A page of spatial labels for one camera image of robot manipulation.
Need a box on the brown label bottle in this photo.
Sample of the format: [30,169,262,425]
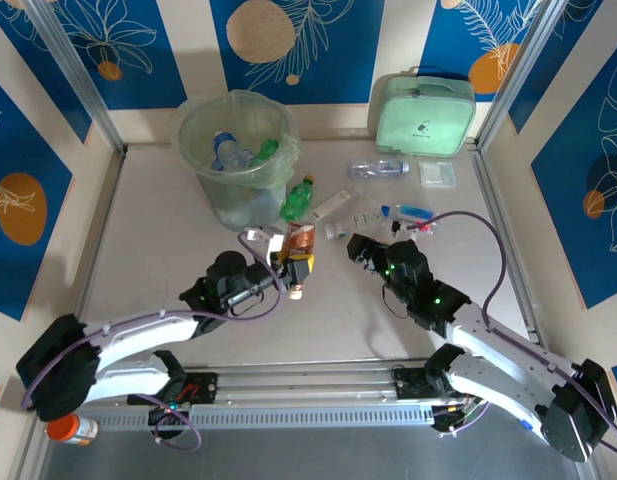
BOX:
[281,221,318,301]

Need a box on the green bin with liner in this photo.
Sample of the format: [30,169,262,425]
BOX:
[177,94,295,232]

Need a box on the green plastic bin liner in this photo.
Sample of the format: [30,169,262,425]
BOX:
[170,88,303,190]

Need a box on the crushed green Sprite bottle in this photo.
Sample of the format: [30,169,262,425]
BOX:
[279,174,317,224]

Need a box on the clear water bottle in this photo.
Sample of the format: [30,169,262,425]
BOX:
[347,158,410,180]

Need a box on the small clear zip bag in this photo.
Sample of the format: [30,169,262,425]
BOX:
[418,160,458,189]

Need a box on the mint green zip bag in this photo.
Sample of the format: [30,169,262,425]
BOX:
[375,65,477,157]

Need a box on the orange cap pill bottle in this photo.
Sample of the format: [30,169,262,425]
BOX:
[46,413,100,447]

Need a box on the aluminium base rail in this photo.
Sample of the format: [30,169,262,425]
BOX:
[30,357,584,409]

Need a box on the aluminium side rail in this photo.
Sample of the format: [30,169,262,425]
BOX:
[62,147,128,374]
[468,141,547,351]

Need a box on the grey slotted cable duct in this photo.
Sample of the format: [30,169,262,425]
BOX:
[95,403,437,431]

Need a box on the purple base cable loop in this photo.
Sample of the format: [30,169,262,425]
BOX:
[432,394,492,439]
[155,399,205,453]

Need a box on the aluminium frame post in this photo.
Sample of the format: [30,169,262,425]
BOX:
[477,0,578,151]
[25,0,128,154]

